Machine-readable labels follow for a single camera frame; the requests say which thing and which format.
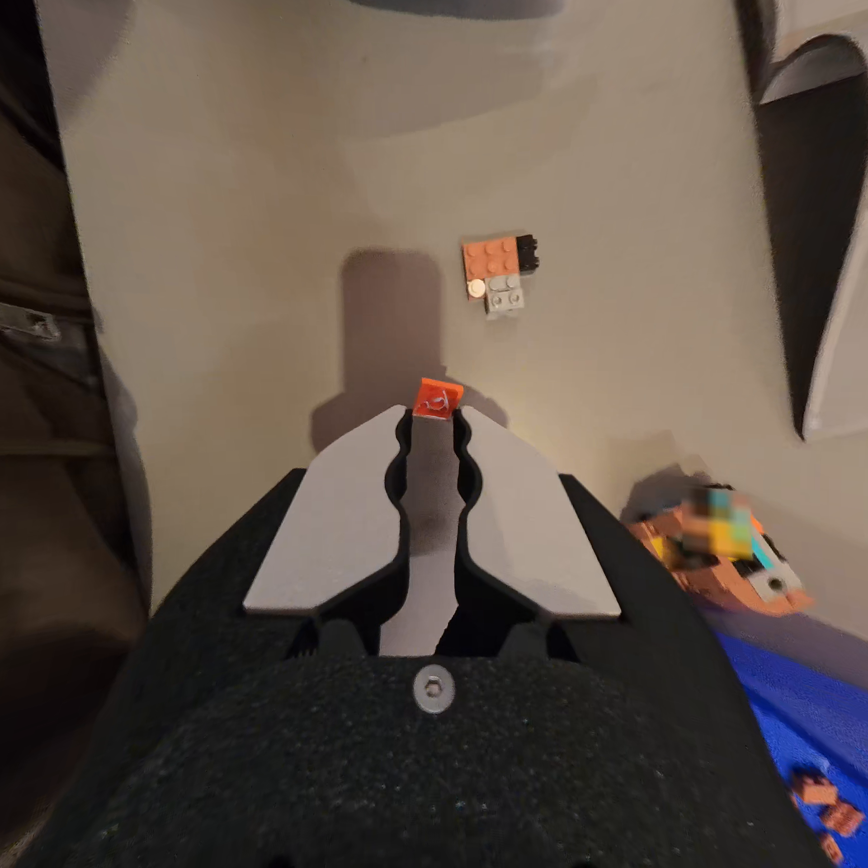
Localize person's brown jacket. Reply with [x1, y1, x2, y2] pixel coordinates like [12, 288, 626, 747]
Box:
[0, 0, 153, 868]

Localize grey desk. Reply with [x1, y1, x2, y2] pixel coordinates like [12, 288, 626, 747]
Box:
[34, 0, 868, 679]

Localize orange bricks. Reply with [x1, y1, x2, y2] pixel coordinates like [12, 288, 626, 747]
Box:
[788, 765, 868, 868]

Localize orange brick plate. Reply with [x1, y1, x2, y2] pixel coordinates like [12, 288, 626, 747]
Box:
[462, 237, 524, 282]

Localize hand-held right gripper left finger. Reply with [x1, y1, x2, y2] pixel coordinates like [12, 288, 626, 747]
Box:
[243, 406, 413, 618]

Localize orange brick model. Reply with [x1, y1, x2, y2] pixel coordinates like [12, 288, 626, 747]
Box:
[625, 483, 813, 619]

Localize blue storage bin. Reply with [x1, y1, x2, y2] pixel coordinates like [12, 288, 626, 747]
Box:
[708, 627, 868, 868]

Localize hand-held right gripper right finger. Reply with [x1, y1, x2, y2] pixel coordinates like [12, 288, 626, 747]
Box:
[453, 407, 622, 621]

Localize bright orange square plate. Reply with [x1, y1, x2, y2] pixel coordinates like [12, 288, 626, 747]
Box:
[412, 377, 466, 423]

